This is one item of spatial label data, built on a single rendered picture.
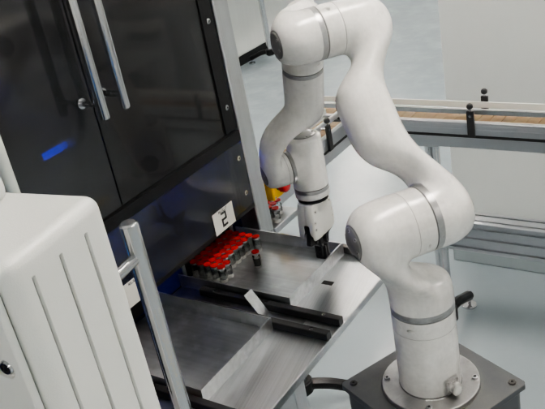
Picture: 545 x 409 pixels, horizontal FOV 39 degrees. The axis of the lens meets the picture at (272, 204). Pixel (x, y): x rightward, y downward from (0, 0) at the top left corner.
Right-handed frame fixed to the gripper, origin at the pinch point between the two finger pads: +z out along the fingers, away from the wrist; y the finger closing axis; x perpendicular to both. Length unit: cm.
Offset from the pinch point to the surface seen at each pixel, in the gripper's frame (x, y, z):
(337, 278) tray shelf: 6.2, 4.6, 4.3
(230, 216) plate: -23.5, 4.4, -9.0
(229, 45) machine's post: -24, -10, -50
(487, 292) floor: -5, -122, 92
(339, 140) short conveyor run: -35, -72, 4
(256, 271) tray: -15.7, 8.2, 4.1
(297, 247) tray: -11.4, -5.2, 4.1
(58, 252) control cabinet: 31, 95, -60
